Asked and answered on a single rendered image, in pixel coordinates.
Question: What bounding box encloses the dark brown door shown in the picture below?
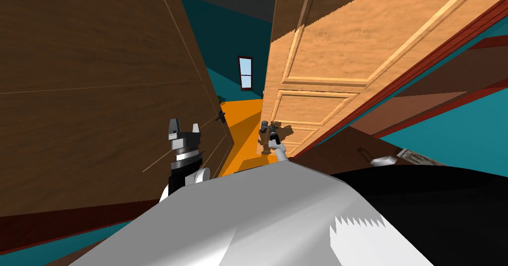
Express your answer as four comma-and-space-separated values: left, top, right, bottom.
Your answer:
0, 0, 235, 219

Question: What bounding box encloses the light wooden panelled door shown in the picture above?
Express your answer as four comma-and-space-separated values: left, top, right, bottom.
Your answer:
255, 0, 508, 158

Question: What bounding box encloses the red framed window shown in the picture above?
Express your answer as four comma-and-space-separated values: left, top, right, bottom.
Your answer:
237, 55, 254, 92

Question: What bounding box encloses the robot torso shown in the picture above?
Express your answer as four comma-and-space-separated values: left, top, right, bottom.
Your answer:
69, 156, 435, 266

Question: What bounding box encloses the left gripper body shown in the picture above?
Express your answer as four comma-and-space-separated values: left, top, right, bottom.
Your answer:
172, 132, 201, 153

